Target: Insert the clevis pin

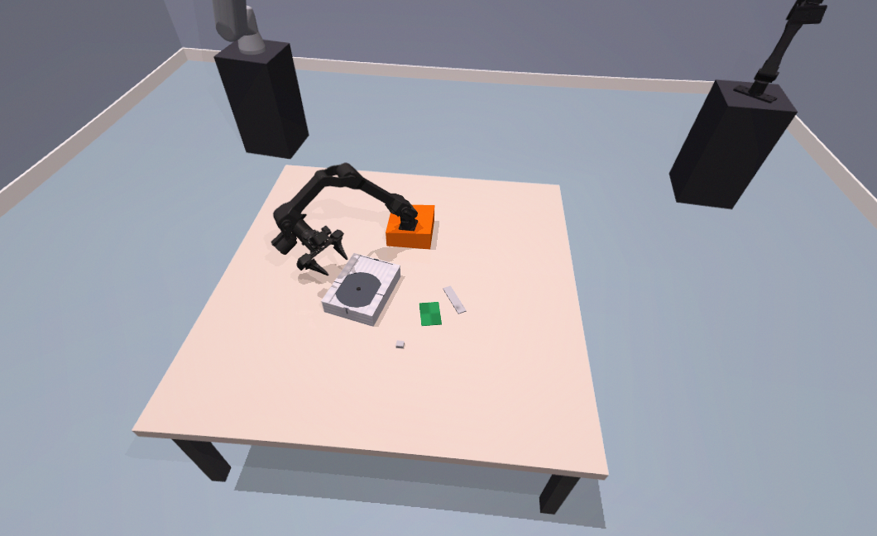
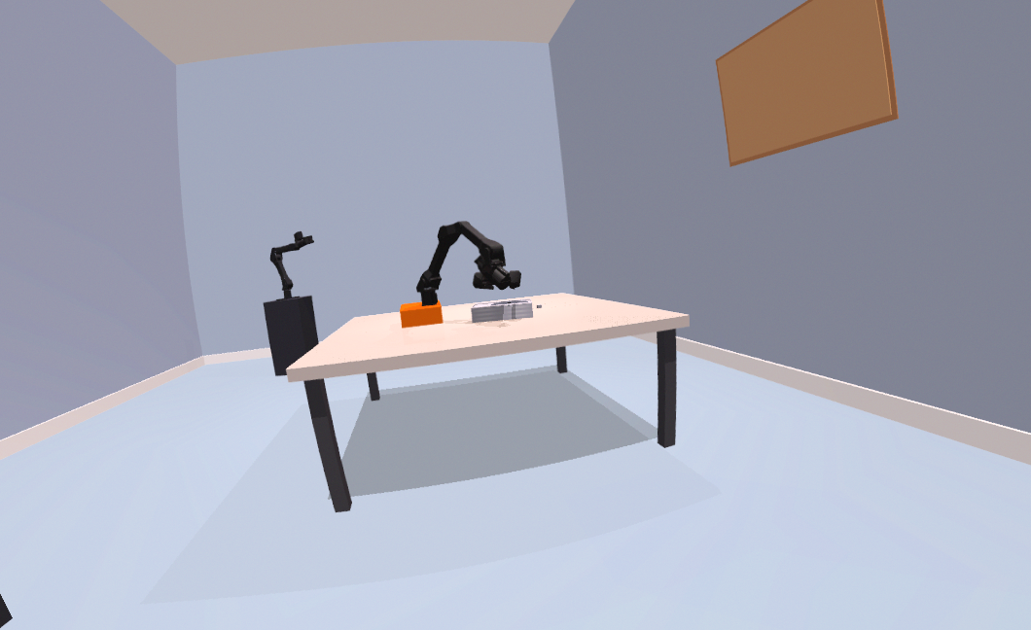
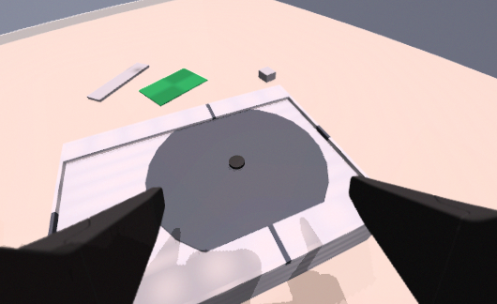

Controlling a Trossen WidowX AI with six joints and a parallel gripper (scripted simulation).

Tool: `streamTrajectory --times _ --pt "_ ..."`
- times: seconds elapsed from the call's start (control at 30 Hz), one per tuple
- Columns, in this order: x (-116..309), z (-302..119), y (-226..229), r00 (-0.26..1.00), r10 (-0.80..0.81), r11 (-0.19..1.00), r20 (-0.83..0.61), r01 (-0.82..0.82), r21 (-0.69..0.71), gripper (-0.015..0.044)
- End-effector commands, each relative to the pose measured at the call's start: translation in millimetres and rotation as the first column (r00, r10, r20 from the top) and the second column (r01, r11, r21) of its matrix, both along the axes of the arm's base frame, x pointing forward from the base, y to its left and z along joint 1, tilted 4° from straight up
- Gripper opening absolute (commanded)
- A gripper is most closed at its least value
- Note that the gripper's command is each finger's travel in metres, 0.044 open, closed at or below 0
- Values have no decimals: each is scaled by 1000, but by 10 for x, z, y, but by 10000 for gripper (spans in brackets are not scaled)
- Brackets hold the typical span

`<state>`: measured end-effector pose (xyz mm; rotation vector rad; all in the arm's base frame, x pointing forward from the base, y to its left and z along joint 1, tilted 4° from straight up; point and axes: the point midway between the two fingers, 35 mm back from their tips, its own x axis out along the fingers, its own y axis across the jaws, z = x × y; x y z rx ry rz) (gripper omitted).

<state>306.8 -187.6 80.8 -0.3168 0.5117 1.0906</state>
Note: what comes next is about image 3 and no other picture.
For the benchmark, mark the green flat rectangular pad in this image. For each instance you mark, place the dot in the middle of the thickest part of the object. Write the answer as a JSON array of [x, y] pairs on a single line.
[[172, 86]]

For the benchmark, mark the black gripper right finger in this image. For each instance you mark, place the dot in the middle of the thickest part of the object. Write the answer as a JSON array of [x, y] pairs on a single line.
[[444, 250]]

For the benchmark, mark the grey round disc with small hole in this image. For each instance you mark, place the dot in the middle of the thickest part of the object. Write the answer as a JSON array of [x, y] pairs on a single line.
[[209, 204]]

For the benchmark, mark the black steel clevis pin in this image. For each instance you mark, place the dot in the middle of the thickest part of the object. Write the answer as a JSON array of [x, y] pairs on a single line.
[[236, 162]]

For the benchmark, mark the white flat bar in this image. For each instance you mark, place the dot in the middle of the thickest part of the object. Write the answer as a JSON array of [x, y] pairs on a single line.
[[117, 82]]

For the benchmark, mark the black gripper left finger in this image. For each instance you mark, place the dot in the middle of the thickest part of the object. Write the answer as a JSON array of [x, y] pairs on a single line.
[[98, 260]]

